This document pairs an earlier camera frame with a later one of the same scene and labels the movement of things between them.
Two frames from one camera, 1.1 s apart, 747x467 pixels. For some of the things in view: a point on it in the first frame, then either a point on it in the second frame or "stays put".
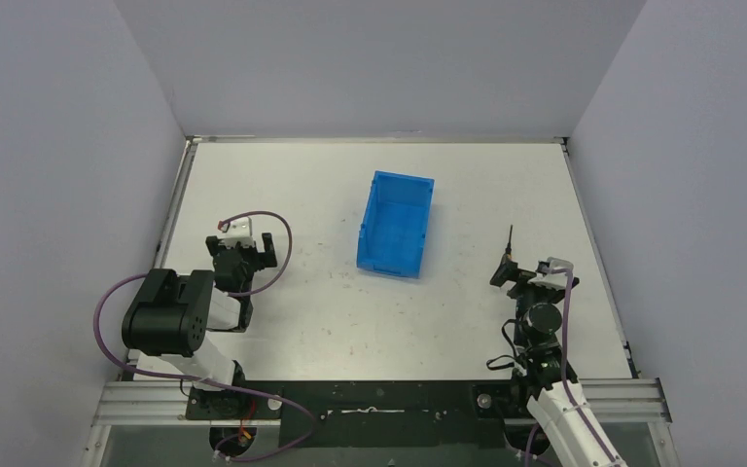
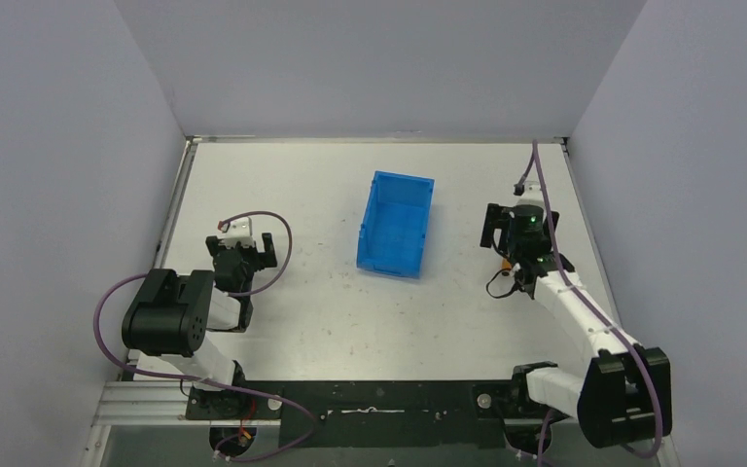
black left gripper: x=244 y=254 stays put
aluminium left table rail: x=191 y=143 stays put
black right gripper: x=509 y=271 → x=500 y=219
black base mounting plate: x=371 y=413 stays put
